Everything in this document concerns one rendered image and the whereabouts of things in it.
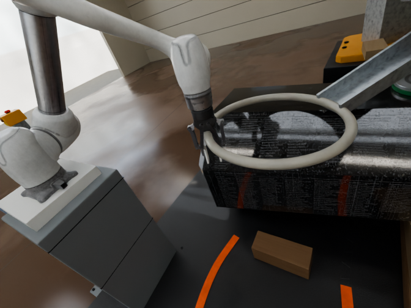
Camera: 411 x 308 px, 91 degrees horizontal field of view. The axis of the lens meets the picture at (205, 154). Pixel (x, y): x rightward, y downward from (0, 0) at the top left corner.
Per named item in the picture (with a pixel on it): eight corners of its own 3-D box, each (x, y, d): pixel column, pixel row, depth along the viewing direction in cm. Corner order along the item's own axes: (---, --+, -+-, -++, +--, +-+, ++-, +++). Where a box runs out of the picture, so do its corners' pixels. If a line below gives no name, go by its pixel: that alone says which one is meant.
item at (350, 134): (295, 89, 94) (295, 83, 93) (403, 139, 54) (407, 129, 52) (194, 118, 91) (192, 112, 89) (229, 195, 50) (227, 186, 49)
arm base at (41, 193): (47, 205, 80) (37, 196, 76) (21, 196, 90) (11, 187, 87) (84, 173, 92) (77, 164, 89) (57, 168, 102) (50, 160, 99)
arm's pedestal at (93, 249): (141, 330, 112) (27, 263, 66) (90, 292, 138) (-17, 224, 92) (186, 247, 144) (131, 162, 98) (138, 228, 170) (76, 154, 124)
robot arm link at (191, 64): (213, 91, 60) (213, 79, 71) (200, 32, 51) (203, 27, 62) (178, 98, 62) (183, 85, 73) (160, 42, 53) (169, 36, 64)
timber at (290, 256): (254, 258, 124) (251, 247, 117) (260, 240, 131) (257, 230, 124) (308, 280, 107) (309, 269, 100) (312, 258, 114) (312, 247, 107)
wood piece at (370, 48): (361, 50, 129) (362, 41, 126) (381, 46, 125) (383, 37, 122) (364, 60, 116) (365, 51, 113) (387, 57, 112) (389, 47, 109)
